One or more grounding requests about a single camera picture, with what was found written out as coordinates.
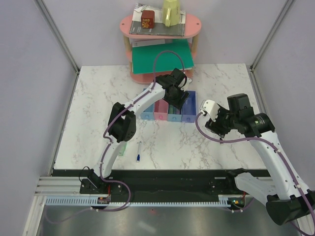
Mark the red-brown cube box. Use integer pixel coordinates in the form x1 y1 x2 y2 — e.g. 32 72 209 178
141 10 155 29

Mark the pink drawer bin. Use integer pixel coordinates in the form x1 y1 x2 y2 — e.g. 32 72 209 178
154 99 169 120

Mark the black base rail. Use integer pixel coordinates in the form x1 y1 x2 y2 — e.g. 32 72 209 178
52 170 243 200

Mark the spiral notebook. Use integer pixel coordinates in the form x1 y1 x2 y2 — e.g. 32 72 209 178
132 3 162 23

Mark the sky blue drawer bin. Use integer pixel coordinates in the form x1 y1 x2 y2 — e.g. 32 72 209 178
167 109 182 122

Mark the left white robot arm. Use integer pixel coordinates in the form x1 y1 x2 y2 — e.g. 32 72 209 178
88 68 191 193

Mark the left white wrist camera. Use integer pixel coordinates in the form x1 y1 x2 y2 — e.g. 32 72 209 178
179 77 192 91

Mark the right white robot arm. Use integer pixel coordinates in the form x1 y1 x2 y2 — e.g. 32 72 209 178
201 93 315 225

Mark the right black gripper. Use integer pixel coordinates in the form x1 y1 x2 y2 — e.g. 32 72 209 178
205 104 239 138

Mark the yellow plastic pitcher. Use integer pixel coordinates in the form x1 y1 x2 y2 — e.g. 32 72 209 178
162 0 181 27

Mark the green folder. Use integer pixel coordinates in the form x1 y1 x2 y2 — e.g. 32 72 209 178
132 39 194 74

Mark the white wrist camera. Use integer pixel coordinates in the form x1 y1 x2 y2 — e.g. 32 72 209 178
179 77 192 91
200 99 221 122

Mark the purple drawer bin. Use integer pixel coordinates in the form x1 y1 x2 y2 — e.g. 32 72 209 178
181 90 197 123

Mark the blue cap pen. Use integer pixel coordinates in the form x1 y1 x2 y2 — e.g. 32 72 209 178
136 141 142 162

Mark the light blue cable duct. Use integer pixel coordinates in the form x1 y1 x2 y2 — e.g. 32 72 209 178
45 190 243 207

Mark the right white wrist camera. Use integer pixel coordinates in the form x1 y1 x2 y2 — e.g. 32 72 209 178
200 99 221 122

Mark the green highlighter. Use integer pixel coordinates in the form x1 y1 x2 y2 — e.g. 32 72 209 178
168 105 178 115
118 143 127 156

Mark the light blue drawer bin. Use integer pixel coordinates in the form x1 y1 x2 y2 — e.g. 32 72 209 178
138 93 155 120

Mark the grey setup manual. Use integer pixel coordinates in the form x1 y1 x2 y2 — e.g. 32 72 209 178
129 10 186 37

